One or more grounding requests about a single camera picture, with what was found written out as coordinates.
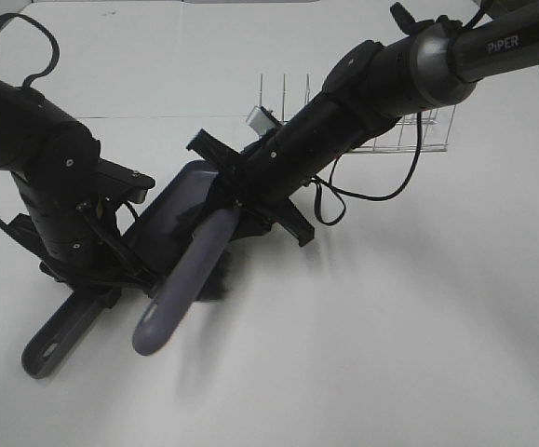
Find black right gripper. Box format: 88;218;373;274
187;100;370;247

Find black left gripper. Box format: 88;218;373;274
11;167;165;307

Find grey plastic dustpan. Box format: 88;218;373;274
21;161;227;379

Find grey hand brush black bristles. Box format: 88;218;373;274
132;207;242;356

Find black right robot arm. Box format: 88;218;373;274
189;1;539;245

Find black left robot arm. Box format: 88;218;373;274
0;81;156;292

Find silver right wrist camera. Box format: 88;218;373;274
246;105;282;138

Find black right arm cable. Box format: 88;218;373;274
313;109;424;227

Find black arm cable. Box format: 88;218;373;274
0;12;61;89
313;109;424;227

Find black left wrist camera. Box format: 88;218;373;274
95;158;155;204

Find metal wire rack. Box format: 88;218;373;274
255;73;457;154

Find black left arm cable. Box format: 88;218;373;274
0;12;61;89

